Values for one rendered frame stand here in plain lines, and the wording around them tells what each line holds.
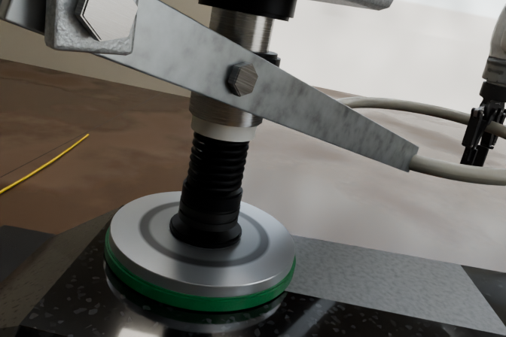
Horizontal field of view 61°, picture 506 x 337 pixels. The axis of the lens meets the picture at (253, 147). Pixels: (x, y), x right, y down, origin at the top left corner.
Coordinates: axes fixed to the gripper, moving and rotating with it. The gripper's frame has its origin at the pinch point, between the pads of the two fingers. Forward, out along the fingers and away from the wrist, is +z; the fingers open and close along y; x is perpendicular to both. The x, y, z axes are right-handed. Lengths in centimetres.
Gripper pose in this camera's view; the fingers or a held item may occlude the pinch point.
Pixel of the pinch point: (473, 160)
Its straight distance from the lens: 125.6
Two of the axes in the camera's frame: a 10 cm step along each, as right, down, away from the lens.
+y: -8.4, 0.6, -5.4
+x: 5.2, 3.7, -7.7
